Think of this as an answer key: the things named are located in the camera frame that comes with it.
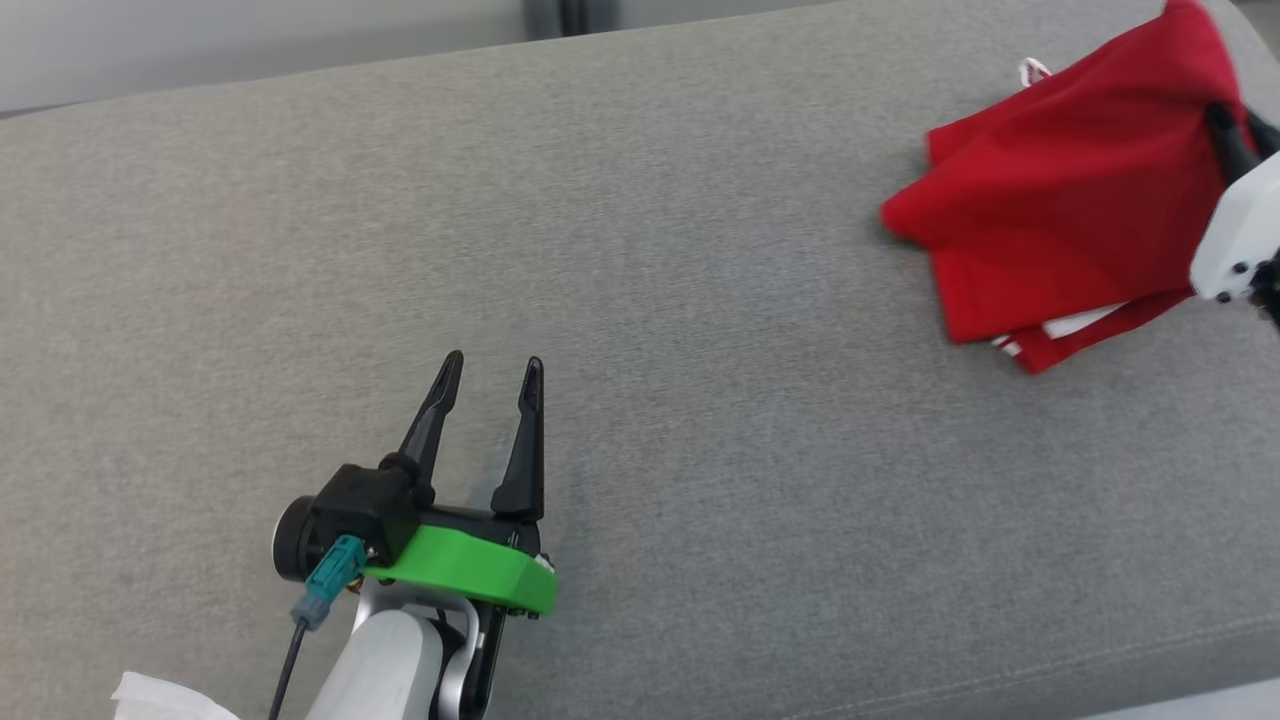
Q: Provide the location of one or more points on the red and white shirt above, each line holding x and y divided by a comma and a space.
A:
1060, 180

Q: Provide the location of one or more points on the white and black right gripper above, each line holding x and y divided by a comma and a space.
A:
1245, 235

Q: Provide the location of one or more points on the teal left camera connector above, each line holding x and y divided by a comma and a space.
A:
330, 585

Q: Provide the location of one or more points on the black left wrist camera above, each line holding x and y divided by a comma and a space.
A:
350, 515

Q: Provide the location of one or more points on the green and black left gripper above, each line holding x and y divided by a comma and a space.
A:
470, 565

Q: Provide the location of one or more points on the white tape tag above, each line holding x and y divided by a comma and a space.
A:
165, 700

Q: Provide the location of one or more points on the grey fabric sofa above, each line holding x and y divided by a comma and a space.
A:
700, 400

